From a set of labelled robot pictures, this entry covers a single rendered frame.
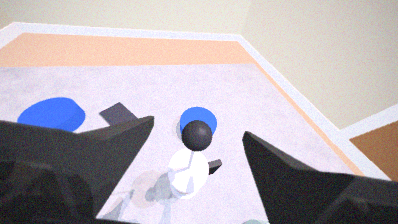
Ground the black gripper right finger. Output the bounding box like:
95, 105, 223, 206
242, 131, 398, 224

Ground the blue cylinder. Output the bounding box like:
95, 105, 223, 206
180, 107, 217, 134
18, 97, 85, 132

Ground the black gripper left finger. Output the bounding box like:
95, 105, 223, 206
0, 115, 155, 218

